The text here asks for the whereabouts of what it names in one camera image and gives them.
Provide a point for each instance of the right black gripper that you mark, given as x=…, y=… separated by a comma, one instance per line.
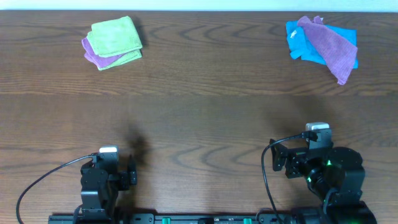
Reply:
x=288, y=160

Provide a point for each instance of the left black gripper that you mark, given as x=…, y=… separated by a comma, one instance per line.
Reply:
x=125, y=179

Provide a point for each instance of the green microfiber cloth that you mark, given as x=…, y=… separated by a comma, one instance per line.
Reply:
x=114, y=37

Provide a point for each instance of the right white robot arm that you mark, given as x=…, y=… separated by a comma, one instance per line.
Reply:
x=334, y=174

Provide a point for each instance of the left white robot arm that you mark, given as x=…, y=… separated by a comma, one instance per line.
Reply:
x=101, y=181

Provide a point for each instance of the folded green cloth under purple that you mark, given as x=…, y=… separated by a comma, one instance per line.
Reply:
x=128, y=57

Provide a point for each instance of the purple cloth on blue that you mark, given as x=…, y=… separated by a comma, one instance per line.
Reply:
x=338, y=53

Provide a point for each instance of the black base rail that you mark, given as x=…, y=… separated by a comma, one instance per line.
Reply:
x=199, y=218

